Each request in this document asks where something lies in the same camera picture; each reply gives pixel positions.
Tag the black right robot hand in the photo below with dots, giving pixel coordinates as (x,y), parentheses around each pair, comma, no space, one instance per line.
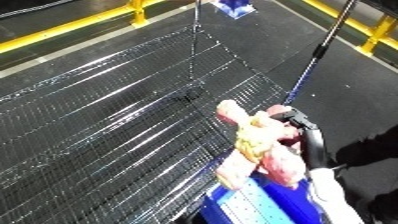
(314,146)

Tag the pink soft toy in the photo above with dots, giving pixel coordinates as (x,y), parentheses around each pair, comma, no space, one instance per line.
(260,140)

